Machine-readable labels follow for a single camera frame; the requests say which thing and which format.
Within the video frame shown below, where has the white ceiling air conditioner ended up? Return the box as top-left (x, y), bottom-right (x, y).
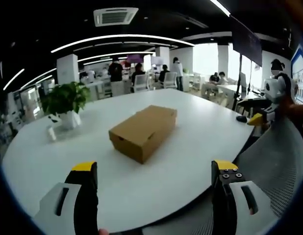
top-left (93, 7), bottom-right (139, 27)

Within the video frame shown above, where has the brown cardboard shoe box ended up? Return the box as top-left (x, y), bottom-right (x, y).
top-left (108, 104), bottom-right (178, 165)

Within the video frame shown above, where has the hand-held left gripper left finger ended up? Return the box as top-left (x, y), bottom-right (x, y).
top-left (33, 161), bottom-right (100, 235)

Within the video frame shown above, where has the blue wall poster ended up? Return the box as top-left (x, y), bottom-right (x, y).
top-left (290, 45), bottom-right (303, 105)

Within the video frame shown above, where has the black stand pole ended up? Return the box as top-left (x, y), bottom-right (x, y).
top-left (233, 54), bottom-right (243, 110)

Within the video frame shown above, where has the person's right hand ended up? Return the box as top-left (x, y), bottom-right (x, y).
top-left (276, 96), bottom-right (296, 121)

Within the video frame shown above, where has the black desk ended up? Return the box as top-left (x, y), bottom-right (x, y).
top-left (236, 97), bottom-right (273, 116)

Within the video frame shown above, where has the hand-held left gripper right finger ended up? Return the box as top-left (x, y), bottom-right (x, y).
top-left (211, 160), bottom-right (277, 235)

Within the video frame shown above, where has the grey mesh office chair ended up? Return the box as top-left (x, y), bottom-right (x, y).
top-left (141, 117), bottom-right (303, 235)

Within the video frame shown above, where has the white mesh office chair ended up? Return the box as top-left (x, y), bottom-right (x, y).
top-left (163, 71), bottom-right (178, 89)
top-left (132, 74), bottom-right (150, 93)

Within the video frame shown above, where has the green potted plant white pot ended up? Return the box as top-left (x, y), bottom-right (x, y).
top-left (41, 81), bottom-right (92, 130)

